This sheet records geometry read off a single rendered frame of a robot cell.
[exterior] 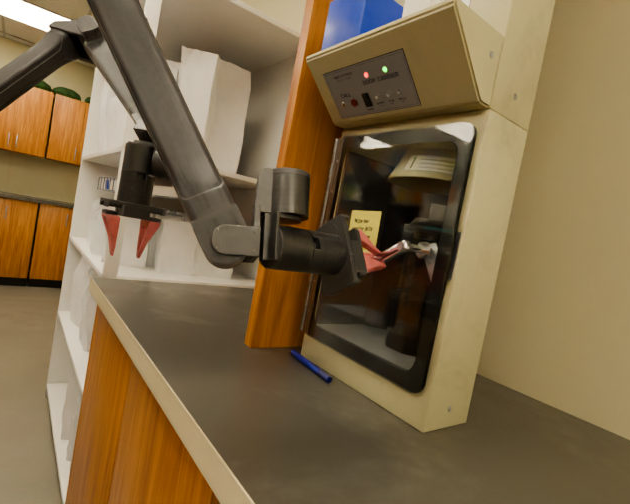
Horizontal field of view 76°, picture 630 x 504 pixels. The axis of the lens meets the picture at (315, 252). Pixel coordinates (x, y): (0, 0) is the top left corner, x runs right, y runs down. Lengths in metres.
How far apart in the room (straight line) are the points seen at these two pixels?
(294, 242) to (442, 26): 0.34
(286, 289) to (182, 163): 0.43
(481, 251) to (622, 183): 0.42
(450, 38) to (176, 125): 0.36
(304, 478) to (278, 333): 0.44
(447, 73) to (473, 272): 0.28
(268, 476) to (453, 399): 0.33
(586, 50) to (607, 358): 0.65
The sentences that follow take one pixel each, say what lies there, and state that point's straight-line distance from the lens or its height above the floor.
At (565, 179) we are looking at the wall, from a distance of 1.05.
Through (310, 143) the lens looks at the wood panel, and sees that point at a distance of 0.87.
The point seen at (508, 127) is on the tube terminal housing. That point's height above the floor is 1.40.
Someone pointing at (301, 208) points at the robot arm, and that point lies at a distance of 0.51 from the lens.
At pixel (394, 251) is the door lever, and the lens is 0.60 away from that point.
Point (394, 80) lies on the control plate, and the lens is 0.69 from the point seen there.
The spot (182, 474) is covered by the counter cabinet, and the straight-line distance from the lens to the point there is 0.69.
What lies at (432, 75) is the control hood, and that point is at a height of 1.44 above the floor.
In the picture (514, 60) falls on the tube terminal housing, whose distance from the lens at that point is 0.70.
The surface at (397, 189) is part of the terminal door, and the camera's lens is 0.69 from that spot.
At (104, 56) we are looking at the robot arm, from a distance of 1.08.
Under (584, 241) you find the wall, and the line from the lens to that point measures 1.00.
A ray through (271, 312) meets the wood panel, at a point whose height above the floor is 1.01.
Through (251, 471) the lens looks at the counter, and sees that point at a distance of 0.49.
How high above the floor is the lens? 1.20
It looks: 3 degrees down
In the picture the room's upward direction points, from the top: 11 degrees clockwise
